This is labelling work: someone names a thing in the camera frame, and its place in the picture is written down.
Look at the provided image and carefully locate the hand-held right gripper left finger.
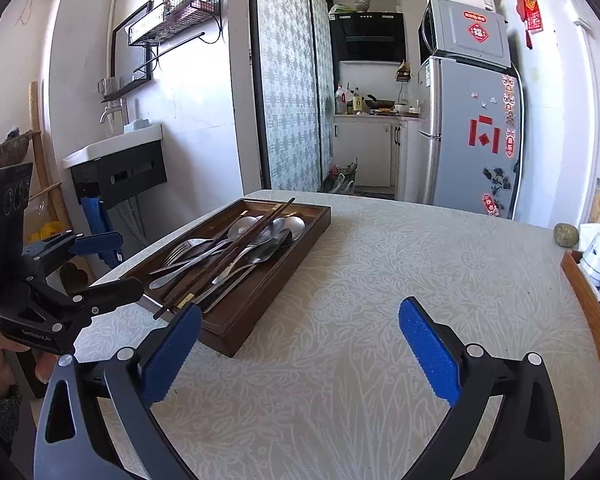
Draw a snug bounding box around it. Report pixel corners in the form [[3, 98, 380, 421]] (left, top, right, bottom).
[[34, 302, 203, 480]]

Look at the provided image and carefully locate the round greenish brown object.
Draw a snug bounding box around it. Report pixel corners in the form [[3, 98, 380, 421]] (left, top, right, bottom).
[[553, 223, 580, 250]]

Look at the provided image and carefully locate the chrome faucet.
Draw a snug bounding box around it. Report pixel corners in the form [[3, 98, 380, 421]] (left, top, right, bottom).
[[99, 97, 130, 136]]

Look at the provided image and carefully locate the pile of shoes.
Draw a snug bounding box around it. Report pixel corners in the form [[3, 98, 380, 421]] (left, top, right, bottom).
[[327, 157, 359, 195]]

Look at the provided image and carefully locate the red hanging wall ornament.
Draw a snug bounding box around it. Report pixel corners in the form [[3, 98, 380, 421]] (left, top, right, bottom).
[[515, 0, 544, 51]]

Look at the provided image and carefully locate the light wooden tray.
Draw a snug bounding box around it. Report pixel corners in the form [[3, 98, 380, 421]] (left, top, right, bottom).
[[560, 250, 600, 420]]

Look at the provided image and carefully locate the black range hood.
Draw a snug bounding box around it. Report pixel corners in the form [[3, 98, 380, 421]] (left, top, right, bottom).
[[329, 11, 407, 64]]

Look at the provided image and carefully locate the person's left hand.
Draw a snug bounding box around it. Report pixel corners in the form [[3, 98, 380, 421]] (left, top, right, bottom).
[[0, 331, 57, 387]]

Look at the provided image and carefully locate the wooden ladder rack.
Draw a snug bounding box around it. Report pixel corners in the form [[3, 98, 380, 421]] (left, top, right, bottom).
[[28, 81, 74, 241]]

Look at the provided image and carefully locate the patterned sliding door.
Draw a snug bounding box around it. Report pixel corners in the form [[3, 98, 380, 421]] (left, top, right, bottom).
[[248, 0, 336, 194]]

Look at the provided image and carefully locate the dark floor mat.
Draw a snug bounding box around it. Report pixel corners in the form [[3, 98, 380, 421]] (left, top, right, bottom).
[[352, 187, 397, 201]]

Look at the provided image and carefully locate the grey fridge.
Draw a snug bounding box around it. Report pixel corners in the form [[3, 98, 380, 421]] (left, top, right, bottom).
[[417, 55, 524, 221]]

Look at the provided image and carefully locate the dark brown chopstick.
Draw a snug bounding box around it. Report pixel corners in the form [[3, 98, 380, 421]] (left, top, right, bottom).
[[152, 197, 297, 320]]

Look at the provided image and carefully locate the white kitchen cabinet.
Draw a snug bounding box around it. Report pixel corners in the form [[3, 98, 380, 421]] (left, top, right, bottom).
[[332, 112, 424, 201]]

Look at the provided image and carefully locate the white crumpled cloth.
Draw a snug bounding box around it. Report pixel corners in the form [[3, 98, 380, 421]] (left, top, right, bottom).
[[577, 221, 600, 256]]

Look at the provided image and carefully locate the black framed mirror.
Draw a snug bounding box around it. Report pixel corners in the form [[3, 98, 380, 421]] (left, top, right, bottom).
[[100, 0, 156, 104]]

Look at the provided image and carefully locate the white cup blue print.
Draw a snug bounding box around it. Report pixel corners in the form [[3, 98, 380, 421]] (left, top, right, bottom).
[[580, 234, 600, 289]]

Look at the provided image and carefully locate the woven basket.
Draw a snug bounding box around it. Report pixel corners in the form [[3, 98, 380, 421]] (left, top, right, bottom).
[[0, 130, 35, 170]]

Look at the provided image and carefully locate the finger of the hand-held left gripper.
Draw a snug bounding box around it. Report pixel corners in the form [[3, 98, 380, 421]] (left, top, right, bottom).
[[29, 276, 145, 331], [22, 232, 124, 281]]

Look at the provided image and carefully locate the black sink cabinet white basin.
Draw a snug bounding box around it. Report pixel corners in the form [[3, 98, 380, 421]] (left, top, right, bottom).
[[62, 122, 169, 209]]

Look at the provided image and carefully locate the black wire wall rack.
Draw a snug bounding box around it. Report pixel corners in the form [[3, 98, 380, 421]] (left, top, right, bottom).
[[127, 0, 224, 74]]

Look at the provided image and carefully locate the metal fork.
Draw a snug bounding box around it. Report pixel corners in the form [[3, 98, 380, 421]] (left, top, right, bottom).
[[163, 238, 231, 261], [166, 247, 216, 269]]

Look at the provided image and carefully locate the grey microwave oven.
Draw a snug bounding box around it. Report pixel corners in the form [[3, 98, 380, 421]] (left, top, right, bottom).
[[419, 0, 512, 69]]

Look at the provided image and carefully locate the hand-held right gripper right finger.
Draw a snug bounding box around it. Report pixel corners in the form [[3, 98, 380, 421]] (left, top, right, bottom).
[[399, 296, 566, 480]]

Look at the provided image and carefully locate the dark brown wooden tray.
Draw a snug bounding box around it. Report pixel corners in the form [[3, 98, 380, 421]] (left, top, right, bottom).
[[115, 197, 333, 359]]

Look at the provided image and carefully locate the blue towel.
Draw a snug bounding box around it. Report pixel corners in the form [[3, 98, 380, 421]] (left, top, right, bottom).
[[80, 197, 124, 266]]

